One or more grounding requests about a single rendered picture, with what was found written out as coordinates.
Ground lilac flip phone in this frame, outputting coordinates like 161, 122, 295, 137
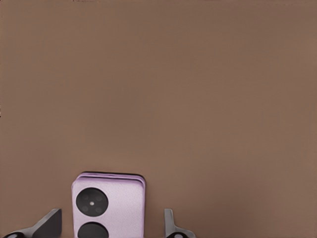
71, 172, 146, 238

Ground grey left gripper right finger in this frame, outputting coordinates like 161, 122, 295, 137
164, 208, 196, 238

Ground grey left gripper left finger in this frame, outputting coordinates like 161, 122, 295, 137
0, 208, 62, 238

